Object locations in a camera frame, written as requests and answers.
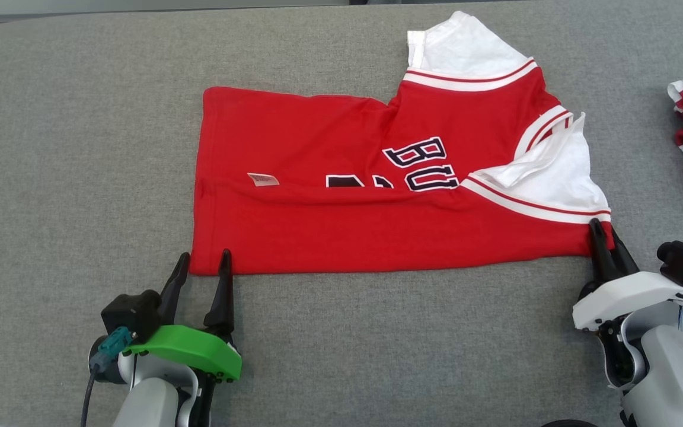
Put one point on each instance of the red white basketball jersey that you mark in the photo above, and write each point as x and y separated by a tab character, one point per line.
318	225

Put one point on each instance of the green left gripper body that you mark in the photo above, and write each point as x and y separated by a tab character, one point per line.
193	350

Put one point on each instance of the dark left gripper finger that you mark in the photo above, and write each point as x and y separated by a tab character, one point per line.
174	290
223	302

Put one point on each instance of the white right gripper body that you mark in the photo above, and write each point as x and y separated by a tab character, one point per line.
632	293

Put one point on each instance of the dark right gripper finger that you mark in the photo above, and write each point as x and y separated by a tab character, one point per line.
623	264
601	261

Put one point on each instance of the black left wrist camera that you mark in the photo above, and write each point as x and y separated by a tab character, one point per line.
131	314

